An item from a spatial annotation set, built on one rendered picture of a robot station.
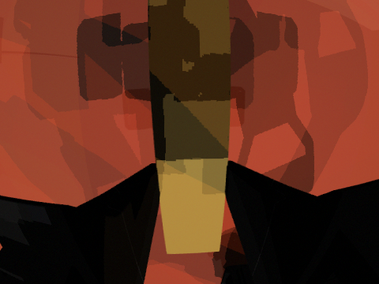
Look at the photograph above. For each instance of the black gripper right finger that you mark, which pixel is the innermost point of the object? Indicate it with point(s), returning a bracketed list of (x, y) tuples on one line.
[(285, 232)]

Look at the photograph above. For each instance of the yellow bar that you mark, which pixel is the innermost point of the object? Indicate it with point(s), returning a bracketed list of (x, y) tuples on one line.
[(190, 68)]

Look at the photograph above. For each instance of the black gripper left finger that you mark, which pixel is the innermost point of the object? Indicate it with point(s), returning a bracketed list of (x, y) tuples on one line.
[(106, 239)]

